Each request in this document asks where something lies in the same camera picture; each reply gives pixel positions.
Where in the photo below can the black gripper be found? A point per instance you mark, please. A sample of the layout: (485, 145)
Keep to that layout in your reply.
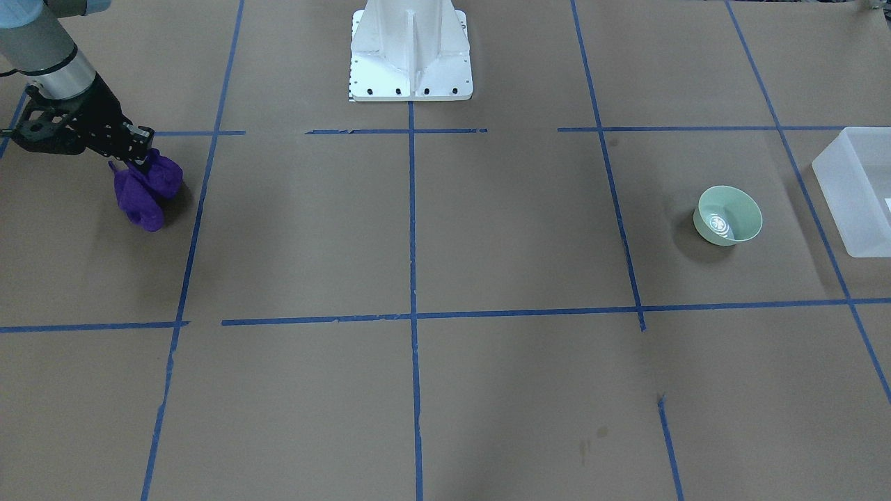
(99, 111)

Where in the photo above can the light green ceramic bowl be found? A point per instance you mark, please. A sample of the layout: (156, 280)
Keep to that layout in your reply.
(726, 216)

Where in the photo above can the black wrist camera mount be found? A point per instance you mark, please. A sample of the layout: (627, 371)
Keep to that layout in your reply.
(45, 125)

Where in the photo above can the purple cloth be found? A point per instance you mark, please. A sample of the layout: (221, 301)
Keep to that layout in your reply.
(141, 197)

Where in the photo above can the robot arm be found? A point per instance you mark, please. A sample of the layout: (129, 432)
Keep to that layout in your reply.
(40, 49)

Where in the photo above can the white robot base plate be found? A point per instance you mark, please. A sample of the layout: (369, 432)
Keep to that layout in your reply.
(410, 51)

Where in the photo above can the clear plastic storage box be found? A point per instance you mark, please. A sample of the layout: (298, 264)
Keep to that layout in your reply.
(854, 176)

